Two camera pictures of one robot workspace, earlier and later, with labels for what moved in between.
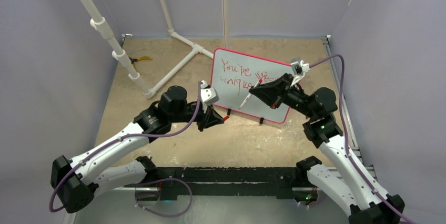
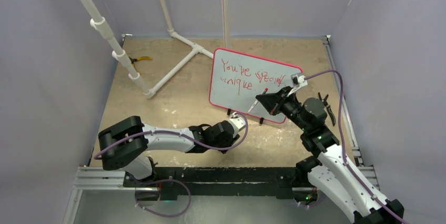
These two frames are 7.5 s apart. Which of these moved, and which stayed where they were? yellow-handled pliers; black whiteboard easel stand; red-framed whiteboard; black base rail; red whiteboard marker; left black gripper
Moved: left black gripper; red whiteboard marker
Stayed: yellow-handled pliers; black whiteboard easel stand; red-framed whiteboard; black base rail
